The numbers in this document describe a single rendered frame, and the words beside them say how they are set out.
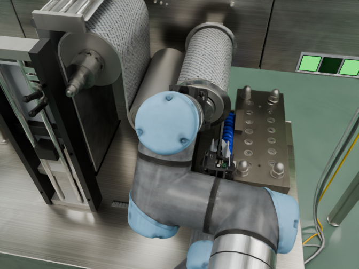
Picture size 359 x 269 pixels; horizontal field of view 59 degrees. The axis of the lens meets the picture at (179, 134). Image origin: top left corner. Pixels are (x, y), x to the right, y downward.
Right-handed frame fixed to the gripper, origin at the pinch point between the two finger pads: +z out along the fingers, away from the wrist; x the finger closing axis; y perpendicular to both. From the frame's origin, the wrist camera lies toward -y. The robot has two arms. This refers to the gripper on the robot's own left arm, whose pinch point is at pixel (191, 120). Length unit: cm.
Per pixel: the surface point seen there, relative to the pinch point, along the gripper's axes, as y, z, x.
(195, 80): 8.9, -2.4, -0.2
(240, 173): -13.7, 13.8, -13.6
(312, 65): 18.7, 31.5, -32.2
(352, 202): -41, 103, -81
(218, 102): 4.8, 0.4, -5.6
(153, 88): 6.3, 7.5, 11.1
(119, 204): -29.0, 17.3, 20.1
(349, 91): 24, 223, -114
